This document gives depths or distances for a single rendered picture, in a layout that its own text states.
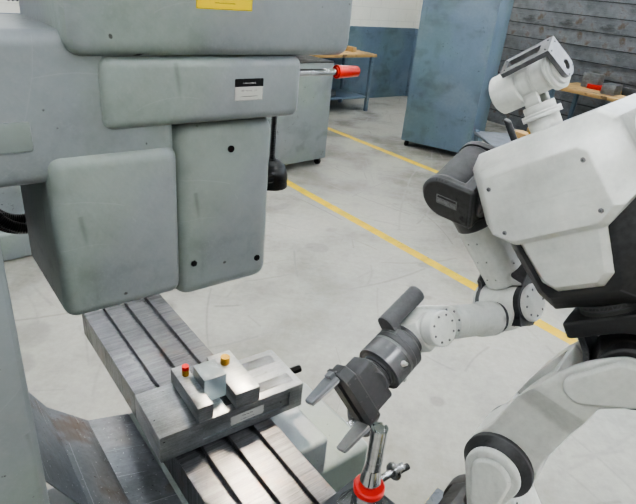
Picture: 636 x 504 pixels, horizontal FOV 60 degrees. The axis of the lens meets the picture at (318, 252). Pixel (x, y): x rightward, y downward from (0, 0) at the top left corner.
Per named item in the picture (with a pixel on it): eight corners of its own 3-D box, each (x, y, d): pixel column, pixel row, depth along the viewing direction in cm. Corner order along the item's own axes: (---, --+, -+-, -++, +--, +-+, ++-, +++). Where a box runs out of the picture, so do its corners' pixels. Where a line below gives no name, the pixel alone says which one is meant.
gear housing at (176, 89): (231, 88, 112) (231, 36, 107) (300, 116, 95) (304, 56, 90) (56, 96, 92) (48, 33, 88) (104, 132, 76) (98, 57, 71)
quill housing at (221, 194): (219, 236, 123) (220, 91, 108) (269, 277, 108) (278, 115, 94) (136, 254, 112) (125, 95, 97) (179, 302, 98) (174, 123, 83)
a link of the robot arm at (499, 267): (507, 292, 125) (465, 212, 119) (559, 294, 114) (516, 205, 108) (481, 325, 120) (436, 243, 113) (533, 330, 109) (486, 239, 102)
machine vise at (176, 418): (269, 370, 142) (272, 335, 137) (301, 405, 132) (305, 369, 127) (136, 418, 123) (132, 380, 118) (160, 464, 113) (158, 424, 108)
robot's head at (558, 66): (533, 87, 93) (507, 55, 90) (581, 65, 86) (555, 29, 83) (524, 113, 90) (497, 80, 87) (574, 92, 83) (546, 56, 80)
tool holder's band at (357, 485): (364, 470, 84) (365, 466, 84) (390, 488, 82) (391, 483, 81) (346, 489, 81) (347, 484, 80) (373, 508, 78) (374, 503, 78)
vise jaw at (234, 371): (229, 362, 133) (229, 349, 131) (259, 399, 122) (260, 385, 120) (206, 370, 129) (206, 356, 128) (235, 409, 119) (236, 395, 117)
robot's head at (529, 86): (522, 122, 96) (504, 74, 95) (577, 99, 87) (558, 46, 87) (501, 129, 92) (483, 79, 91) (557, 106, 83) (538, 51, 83)
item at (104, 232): (131, 237, 112) (122, 110, 100) (183, 292, 95) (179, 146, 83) (29, 257, 101) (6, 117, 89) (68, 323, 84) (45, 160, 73)
